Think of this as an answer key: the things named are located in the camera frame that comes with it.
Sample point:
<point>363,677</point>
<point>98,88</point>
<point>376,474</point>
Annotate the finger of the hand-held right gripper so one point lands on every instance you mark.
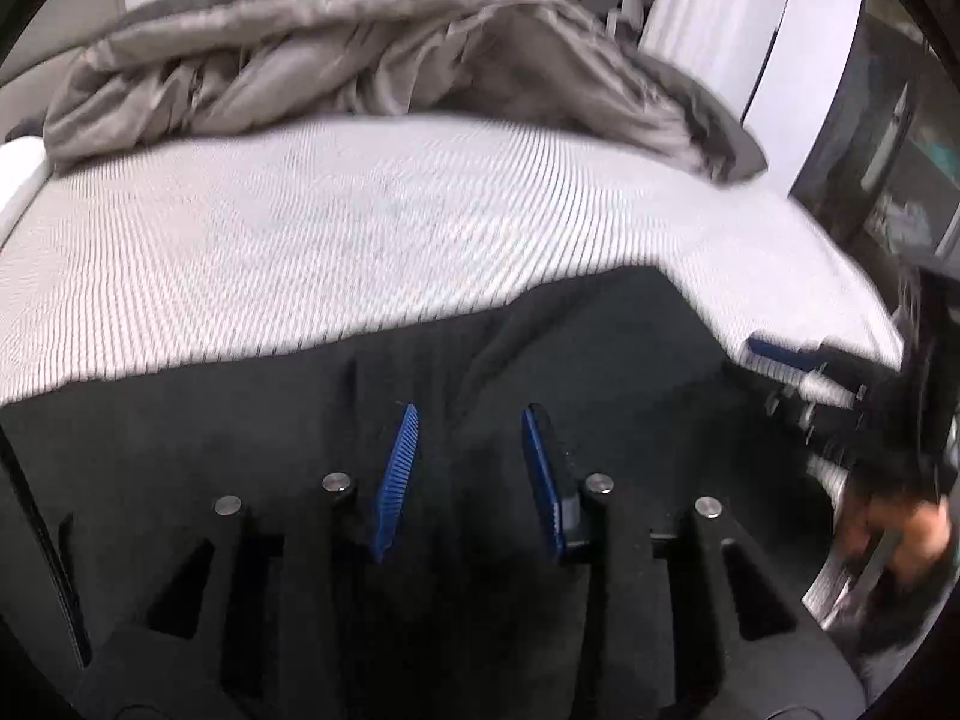
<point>795,356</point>
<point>806,420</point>

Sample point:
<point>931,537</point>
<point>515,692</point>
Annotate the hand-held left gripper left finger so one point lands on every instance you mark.
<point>394,484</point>

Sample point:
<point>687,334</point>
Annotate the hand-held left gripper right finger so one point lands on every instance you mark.
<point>541,484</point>

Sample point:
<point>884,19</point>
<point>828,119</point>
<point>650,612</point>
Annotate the dark grey pants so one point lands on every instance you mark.
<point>225,427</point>

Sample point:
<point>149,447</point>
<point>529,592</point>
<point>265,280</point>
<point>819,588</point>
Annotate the person's right hand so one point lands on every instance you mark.
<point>892,536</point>

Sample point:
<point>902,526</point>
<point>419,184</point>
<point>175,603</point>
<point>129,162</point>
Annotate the dark glass door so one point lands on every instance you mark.
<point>892,127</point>

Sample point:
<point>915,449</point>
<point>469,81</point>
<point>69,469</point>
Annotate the white striped mattress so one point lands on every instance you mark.
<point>300,240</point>

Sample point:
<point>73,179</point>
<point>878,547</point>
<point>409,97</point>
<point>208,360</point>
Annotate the white curtain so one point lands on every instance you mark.
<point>712,22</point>

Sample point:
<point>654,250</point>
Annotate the grey crumpled blanket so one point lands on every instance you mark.
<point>360,45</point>

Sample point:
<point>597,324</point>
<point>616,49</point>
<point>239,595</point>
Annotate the white pillow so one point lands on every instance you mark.
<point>19,180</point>

